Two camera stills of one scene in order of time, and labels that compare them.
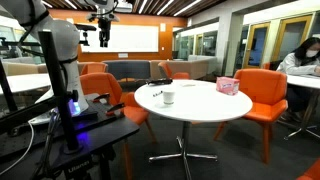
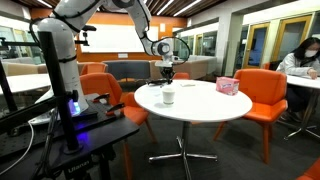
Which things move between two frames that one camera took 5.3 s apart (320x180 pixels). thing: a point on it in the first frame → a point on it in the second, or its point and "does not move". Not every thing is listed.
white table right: x=308 y=83 does not move
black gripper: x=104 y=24 → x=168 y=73
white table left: x=18 y=83 does not move
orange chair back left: x=94 y=67 does not move
